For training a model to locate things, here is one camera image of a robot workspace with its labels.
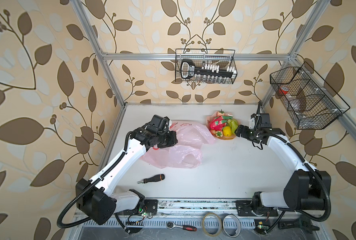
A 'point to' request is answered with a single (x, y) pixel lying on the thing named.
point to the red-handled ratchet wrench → (170, 225)
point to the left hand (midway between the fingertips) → (179, 140)
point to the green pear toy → (234, 124)
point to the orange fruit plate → (209, 119)
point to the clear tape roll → (219, 224)
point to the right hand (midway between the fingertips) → (242, 134)
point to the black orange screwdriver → (155, 178)
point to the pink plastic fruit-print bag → (187, 152)
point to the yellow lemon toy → (227, 131)
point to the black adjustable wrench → (303, 222)
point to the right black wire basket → (311, 103)
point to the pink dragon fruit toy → (218, 123)
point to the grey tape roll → (239, 225)
